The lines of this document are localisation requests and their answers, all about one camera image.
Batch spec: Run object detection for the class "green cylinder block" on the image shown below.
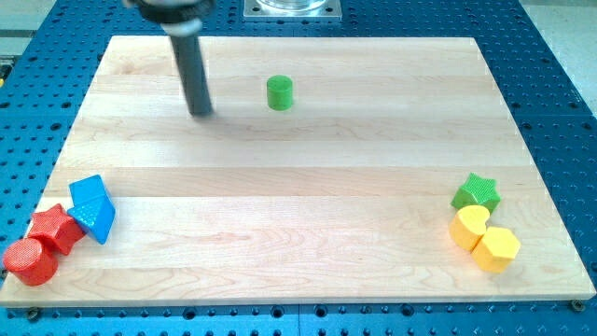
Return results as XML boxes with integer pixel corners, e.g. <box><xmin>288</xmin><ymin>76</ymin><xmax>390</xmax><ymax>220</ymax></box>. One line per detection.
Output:
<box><xmin>266</xmin><ymin>75</ymin><xmax>294</xmax><ymax>111</ymax></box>

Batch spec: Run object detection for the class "black robot arm end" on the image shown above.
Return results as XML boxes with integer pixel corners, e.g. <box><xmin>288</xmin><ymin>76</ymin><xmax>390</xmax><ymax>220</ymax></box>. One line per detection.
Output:
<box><xmin>122</xmin><ymin>0</ymin><xmax>216</xmax><ymax>37</ymax></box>

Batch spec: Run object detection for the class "green star block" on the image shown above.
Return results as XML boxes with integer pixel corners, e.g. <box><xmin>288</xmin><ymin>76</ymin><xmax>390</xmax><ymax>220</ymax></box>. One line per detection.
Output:
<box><xmin>451</xmin><ymin>173</ymin><xmax>501</xmax><ymax>214</ymax></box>

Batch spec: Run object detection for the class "red star block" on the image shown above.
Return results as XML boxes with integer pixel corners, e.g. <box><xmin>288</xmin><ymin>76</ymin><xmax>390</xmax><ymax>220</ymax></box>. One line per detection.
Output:
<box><xmin>27</xmin><ymin>203</ymin><xmax>86</xmax><ymax>256</ymax></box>

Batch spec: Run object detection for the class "wooden board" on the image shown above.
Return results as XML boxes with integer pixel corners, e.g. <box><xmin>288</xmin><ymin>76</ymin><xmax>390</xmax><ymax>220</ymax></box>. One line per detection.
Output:
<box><xmin>1</xmin><ymin>36</ymin><xmax>595</xmax><ymax>307</ymax></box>

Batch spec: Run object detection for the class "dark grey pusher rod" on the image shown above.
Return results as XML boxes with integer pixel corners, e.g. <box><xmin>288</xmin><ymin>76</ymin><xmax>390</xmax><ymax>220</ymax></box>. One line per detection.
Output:
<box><xmin>170</xmin><ymin>35</ymin><xmax>213</xmax><ymax>117</ymax></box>

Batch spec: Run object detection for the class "yellow heart block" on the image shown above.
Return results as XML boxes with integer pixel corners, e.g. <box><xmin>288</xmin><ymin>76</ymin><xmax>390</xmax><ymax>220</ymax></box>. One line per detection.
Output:
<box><xmin>449</xmin><ymin>205</ymin><xmax>491</xmax><ymax>252</ymax></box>

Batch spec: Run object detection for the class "blue cube block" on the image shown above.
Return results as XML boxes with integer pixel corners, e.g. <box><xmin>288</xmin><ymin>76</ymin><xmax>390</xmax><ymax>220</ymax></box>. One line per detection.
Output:
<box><xmin>69</xmin><ymin>175</ymin><xmax>109</xmax><ymax>205</ymax></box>

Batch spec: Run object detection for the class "blue triangle block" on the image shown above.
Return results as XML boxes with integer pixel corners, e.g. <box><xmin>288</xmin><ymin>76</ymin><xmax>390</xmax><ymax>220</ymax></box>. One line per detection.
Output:
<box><xmin>67</xmin><ymin>196</ymin><xmax>116</xmax><ymax>245</ymax></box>

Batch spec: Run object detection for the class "yellow hexagon block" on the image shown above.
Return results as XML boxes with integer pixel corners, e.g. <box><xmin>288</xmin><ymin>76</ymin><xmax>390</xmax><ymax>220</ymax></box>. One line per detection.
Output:
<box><xmin>471</xmin><ymin>226</ymin><xmax>521</xmax><ymax>273</ymax></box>

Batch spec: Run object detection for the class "blue perforated table plate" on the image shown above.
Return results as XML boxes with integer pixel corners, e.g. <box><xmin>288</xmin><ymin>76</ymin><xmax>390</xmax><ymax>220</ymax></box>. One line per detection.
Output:
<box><xmin>1</xmin><ymin>0</ymin><xmax>596</xmax><ymax>336</ymax></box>

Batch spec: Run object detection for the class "red cylinder block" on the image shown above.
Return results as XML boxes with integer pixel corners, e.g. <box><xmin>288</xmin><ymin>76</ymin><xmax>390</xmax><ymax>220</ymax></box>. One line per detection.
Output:
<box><xmin>3</xmin><ymin>238</ymin><xmax>58</xmax><ymax>287</ymax></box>

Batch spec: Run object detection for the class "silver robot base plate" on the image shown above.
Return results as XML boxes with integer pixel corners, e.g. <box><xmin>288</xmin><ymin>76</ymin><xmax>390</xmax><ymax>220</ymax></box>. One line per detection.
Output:
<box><xmin>243</xmin><ymin>0</ymin><xmax>342</xmax><ymax>21</ymax></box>

